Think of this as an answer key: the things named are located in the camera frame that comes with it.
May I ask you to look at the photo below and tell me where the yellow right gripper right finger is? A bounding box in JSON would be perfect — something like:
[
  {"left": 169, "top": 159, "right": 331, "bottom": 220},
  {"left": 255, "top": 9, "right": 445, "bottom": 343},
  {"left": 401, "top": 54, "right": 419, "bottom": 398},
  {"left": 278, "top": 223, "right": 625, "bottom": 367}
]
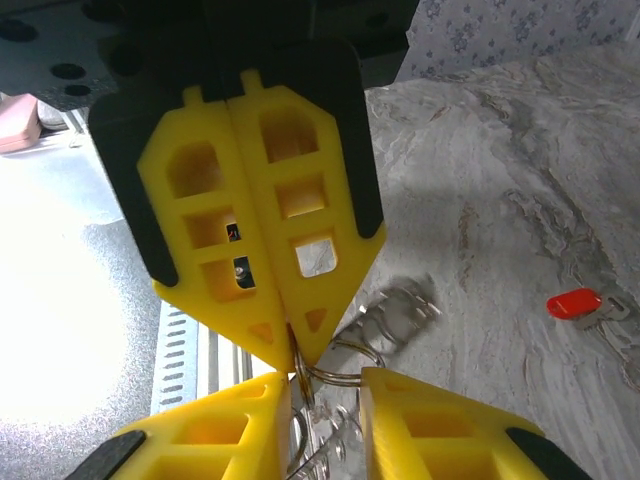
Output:
[{"left": 359, "top": 366, "right": 596, "bottom": 480}]

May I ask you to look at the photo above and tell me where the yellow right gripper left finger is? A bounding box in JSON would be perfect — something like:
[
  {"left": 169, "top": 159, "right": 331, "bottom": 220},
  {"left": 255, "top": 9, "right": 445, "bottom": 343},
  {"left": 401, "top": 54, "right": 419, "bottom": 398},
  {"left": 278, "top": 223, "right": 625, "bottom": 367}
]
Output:
[{"left": 63, "top": 371, "right": 292, "bottom": 480}]

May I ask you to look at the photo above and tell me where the red plastic key tag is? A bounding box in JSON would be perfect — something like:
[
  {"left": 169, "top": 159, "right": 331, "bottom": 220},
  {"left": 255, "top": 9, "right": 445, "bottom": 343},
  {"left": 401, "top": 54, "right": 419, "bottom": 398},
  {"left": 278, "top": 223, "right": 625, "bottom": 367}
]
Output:
[{"left": 545, "top": 288, "right": 606, "bottom": 320}]

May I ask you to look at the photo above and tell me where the grey rounded background object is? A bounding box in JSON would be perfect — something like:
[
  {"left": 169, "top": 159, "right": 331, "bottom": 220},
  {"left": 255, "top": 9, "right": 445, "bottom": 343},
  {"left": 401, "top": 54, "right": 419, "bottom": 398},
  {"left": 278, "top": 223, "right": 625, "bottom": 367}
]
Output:
[{"left": 35, "top": 98, "right": 70, "bottom": 132}]

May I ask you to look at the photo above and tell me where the pink background object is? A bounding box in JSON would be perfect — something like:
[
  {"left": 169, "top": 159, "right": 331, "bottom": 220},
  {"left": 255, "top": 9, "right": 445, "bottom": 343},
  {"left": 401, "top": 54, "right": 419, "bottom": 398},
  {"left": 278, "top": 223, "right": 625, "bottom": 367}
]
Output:
[{"left": 0, "top": 92, "right": 41, "bottom": 154}]

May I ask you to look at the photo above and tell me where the wide aluminium extrusion rail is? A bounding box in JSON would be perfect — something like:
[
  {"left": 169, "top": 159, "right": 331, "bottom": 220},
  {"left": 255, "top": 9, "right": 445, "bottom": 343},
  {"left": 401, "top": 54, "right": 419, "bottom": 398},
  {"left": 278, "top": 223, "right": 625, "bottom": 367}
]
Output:
[{"left": 199, "top": 324, "right": 281, "bottom": 396}]

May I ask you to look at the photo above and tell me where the slotted metal cable duct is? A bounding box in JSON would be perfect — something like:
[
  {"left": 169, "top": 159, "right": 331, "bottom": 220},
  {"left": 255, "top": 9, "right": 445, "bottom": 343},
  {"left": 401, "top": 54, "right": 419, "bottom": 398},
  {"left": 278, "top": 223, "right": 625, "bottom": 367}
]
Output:
[{"left": 151, "top": 303, "right": 202, "bottom": 417}]

